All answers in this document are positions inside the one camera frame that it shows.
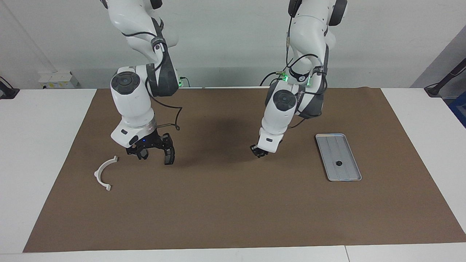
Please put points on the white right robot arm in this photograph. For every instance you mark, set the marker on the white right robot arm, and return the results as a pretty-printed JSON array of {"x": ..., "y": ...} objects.
[{"x": 131, "y": 105}]

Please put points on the white power strip box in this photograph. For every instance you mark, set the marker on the white power strip box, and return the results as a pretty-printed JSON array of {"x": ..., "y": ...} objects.
[{"x": 58, "y": 80}]

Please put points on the black desk clamp mount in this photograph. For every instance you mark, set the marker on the black desk clamp mount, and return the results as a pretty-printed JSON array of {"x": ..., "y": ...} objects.
[{"x": 8, "y": 92}]

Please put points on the black angled stand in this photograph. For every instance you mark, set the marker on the black angled stand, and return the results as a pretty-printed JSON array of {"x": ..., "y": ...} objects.
[{"x": 435, "y": 90}]

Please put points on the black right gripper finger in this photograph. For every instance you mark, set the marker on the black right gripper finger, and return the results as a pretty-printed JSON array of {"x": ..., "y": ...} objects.
[
  {"x": 138, "y": 153},
  {"x": 169, "y": 151}
]

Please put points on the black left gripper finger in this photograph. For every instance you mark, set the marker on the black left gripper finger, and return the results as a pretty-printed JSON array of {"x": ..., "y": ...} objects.
[
  {"x": 262, "y": 155},
  {"x": 254, "y": 149}
]

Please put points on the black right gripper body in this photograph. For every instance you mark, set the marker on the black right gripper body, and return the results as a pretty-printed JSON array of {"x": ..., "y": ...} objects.
[{"x": 147, "y": 142}]

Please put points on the blue box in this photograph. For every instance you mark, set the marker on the blue box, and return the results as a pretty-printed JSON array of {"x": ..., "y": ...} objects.
[{"x": 459, "y": 109}]

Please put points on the brown table mat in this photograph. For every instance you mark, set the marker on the brown table mat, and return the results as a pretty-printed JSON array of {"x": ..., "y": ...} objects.
[{"x": 233, "y": 211}]

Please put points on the silver metal tray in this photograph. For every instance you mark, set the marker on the silver metal tray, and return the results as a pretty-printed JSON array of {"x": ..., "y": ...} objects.
[{"x": 336, "y": 145}]

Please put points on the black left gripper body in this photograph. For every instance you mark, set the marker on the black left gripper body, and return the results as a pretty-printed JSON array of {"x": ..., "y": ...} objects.
[{"x": 266, "y": 151}]

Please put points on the white semicircular bracket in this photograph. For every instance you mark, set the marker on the white semicircular bracket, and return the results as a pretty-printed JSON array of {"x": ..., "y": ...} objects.
[{"x": 96, "y": 174}]

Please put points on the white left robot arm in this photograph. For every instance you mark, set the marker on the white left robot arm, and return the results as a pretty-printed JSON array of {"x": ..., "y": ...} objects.
[{"x": 280, "y": 116}]

